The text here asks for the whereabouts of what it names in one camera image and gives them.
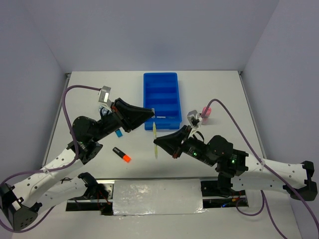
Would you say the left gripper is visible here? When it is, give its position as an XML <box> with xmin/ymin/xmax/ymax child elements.
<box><xmin>92</xmin><ymin>98</ymin><xmax>154</xmax><ymax>141</ymax></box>

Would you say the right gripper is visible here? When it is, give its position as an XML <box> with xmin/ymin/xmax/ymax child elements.
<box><xmin>154</xmin><ymin>124</ymin><xmax>215</xmax><ymax>166</ymax></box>

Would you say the yellow thin pen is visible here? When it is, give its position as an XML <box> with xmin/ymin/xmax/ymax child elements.
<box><xmin>153</xmin><ymin>122</ymin><xmax>158</xmax><ymax>159</ymax></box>

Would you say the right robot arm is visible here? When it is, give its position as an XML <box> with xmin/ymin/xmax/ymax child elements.
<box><xmin>154</xmin><ymin>125</ymin><xmax>318</xmax><ymax>201</ymax></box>

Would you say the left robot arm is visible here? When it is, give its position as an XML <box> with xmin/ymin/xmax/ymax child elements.
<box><xmin>0</xmin><ymin>98</ymin><xmax>154</xmax><ymax>233</ymax></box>

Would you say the blue highlighter marker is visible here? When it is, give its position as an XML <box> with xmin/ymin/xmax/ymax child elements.
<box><xmin>115</xmin><ymin>129</ymin><xmax>123</xmax><ymax>137</ymax></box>

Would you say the blue compartment tray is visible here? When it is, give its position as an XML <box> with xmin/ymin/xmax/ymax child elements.
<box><xmin>143</xmin><ymin>72</ymin><xmax>182</xmax><ymax>130</ymax></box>

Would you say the pink lidded jar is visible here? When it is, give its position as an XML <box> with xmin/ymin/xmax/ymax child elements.
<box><xmin>201</xmin><ymin>107</ymin><xmax>211</xmax><ymax>125</ymax></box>

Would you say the orange highlighter marker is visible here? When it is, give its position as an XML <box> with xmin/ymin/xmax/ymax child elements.
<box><xmin>112</xmin><ymin>147</ymin><xmax>131</xmax><ymax>163</ymax></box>

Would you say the white foil panel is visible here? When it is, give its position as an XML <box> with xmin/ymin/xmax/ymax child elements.
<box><xmin>113</xmin><ymin>179</ymin><xmax>205</xmax><ymax>216</ymax></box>

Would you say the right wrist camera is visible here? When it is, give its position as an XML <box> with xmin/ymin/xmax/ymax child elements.
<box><xmin>187</xmin><ymin>110</ymin><xmax>202</xmax><ymax>128</ymax></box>

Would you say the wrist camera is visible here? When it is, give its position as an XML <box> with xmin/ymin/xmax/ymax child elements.
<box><xmin>98</xmin><ymin>86</ymin><xmax>112</xmax><ymax>105</ymax></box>
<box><xmin>187</xmin><ymin>110</ymin><xmax>202</xmax><ymax>128</ymax></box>

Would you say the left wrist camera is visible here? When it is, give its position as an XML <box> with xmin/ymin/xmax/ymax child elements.
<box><xmin>98</xmin><ymin>86</ymin><xmax>112</xmax><ymax>105</ymax></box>

